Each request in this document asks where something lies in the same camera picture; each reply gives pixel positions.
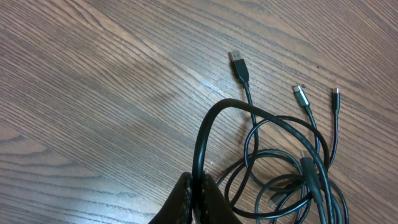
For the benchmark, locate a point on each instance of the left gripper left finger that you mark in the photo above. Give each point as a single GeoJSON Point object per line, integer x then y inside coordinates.
{"type": "Point", "coordinates": [177, 209]}

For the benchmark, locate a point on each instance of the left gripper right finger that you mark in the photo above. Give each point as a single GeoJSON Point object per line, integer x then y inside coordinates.
{"type": "Point", "coordinates": [212, 206]}

